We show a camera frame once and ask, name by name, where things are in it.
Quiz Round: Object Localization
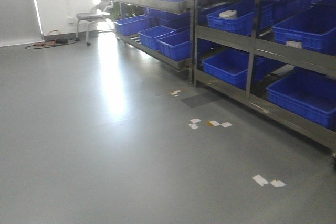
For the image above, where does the steel shelf rack far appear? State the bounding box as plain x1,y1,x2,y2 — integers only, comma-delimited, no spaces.
113,0,192,82

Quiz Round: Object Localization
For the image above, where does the steel shelf rack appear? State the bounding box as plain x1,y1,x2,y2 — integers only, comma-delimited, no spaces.
113,0,192,82
190,0,335,155

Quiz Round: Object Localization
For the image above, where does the steel shelf rack near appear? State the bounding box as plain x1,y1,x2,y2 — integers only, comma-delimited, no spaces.
190,0,335,155

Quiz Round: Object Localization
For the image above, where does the blue bin middle shelf near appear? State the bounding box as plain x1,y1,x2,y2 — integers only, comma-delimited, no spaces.
272,6,335,55

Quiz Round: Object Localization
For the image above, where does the blue bin far rack lower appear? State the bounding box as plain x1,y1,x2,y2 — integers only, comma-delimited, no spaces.
157,30,192,61

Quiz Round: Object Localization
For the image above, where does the blue bin bottom middle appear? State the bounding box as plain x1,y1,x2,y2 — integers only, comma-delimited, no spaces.
202,49,249,90

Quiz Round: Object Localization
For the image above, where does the white tape roll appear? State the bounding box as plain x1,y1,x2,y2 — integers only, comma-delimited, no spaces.
218,9,237,19

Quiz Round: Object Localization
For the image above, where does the blue bin with roll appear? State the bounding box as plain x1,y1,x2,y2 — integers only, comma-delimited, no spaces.
207,1,274,36

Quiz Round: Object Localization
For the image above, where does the grey office chair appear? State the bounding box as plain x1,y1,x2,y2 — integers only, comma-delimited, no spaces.
75,0,114,46

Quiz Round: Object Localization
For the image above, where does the blue bin bottom near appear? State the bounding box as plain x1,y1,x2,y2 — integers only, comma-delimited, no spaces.
267,68,335,130

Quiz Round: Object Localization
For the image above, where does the orange and black floor cable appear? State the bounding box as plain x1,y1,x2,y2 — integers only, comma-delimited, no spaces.
25,30,79,50

